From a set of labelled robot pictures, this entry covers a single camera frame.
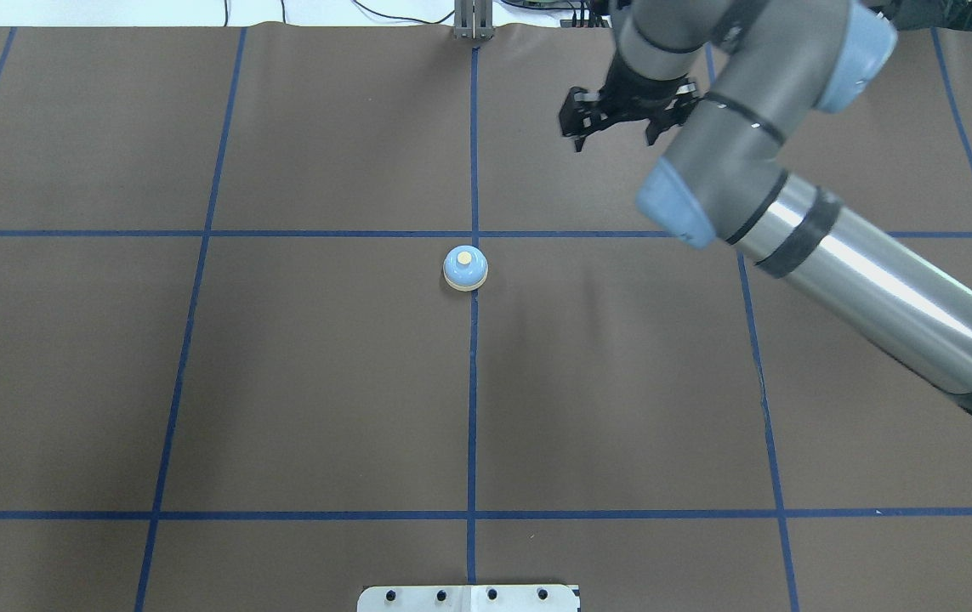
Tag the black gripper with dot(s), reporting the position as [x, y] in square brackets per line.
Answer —
[632, 90]

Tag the blue call bell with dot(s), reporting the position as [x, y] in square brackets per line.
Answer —
[465, 268]

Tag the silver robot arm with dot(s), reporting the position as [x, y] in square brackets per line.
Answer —
[722, 177]

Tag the aluminium frame post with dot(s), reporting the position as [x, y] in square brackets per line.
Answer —
[473, 20]

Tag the white camera mast with base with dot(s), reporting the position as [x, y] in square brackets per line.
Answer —
[497, 597]

